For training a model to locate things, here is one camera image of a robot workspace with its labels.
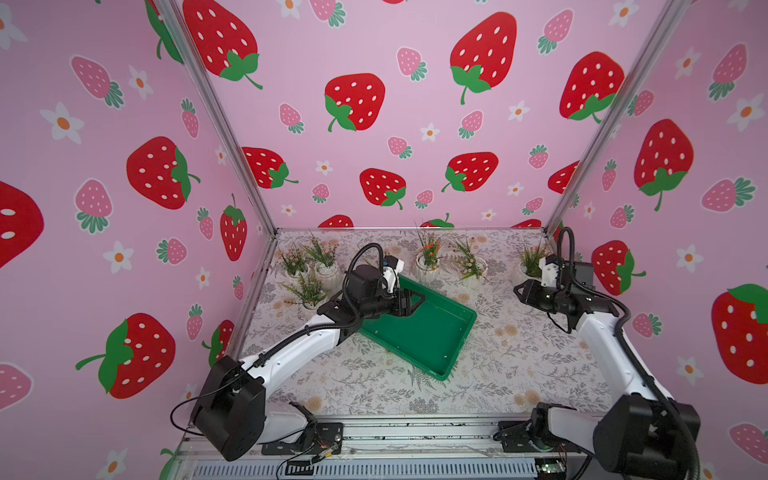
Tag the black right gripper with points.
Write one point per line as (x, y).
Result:
(527, 293)

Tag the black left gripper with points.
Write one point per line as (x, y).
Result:
(404, 310)

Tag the green grass pot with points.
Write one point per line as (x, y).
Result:
(529, 259)

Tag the orange gypsophila pot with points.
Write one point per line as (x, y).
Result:
(428, 258)

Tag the green gypsophila pot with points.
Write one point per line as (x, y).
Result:
(307, 291)

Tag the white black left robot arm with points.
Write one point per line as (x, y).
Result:
(232, 411)

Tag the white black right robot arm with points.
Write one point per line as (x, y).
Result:
(646, 433)

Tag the green plastic storage box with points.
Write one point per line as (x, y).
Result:
(432, 338)

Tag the gypsophila pot back left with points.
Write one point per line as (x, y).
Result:
(326, 267)

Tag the gypsophila pot far left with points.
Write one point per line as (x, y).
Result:
(294, 263)

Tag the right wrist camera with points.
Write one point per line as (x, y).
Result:
(550, 267)

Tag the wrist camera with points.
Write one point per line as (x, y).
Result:
(550, 267)
(392, 268)

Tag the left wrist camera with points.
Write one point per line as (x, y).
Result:
(392, 268)

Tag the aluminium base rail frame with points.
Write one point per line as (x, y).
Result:
(399, 447)

